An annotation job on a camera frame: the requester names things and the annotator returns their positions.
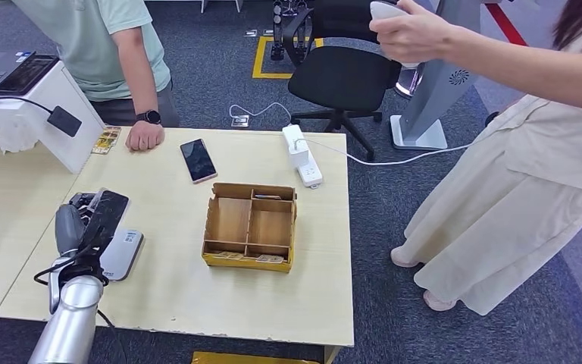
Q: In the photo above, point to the black smartphone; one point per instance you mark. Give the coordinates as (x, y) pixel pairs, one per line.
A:
(198, 160)

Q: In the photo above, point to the floor socket plate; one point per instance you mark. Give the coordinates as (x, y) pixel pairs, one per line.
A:
(240, 121)

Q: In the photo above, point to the person's left hand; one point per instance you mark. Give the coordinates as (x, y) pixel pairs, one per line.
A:
(145, 138)
(419, 37)

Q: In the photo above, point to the white charger plug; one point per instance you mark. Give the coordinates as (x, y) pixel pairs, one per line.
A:
(298, 153)

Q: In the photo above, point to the yellow object under table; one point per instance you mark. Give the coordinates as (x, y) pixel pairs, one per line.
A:
(246, 359)

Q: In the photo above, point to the black round floor object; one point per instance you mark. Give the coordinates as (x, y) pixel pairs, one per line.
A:
(492, 119)

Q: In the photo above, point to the room key card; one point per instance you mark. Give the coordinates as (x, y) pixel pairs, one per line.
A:
(269, 259)
(226, 255)

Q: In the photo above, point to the white desk stand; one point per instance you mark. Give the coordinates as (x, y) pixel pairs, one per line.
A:
(65, 118)

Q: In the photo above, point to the black power adapter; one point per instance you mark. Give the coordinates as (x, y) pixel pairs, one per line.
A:
(64, 122)

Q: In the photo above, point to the grey card reader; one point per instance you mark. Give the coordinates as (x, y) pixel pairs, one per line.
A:
(125, 251)

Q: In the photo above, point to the yellow key card stack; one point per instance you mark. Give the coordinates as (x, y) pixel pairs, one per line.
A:
(106, 140)

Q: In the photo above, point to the black office chair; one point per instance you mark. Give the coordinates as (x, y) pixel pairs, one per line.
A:
(341, 75)

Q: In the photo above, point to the grey floor display stand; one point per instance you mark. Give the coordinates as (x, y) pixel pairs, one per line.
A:
(436, 95)

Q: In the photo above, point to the black tablet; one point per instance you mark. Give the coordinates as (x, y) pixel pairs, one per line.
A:
(25, 75)

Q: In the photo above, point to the dark key card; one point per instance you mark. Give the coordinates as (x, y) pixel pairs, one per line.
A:
(267, 197)

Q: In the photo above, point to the white crumpled bag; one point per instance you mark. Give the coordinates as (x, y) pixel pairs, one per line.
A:
(15, 138)

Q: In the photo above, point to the cardboard organizer box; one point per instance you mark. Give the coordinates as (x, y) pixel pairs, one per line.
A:
(233, 221)

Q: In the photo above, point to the white handheld device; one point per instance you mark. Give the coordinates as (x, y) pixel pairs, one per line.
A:
(384, 10)

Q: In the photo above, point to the person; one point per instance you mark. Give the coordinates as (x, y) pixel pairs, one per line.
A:
(80, 45)
(522, 201)

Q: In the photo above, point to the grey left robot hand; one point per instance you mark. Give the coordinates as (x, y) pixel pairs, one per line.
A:
(69, 228)

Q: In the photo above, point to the pale table leg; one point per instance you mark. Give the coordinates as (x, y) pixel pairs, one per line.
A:
(332, 355)

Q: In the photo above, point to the white power strip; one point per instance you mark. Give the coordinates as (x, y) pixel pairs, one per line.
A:
(311, 176)

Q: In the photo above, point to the black wristwatch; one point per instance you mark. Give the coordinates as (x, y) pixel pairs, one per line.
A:
(149, 117)

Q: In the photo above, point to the white furniture legs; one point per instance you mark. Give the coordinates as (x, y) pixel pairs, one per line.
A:
(239, 5)

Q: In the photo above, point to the black metal stand frame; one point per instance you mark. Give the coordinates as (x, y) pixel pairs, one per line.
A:
(277, 30)

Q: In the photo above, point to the person's left forearm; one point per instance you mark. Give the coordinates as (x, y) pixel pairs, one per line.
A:
(138, 75)
(522, 65)

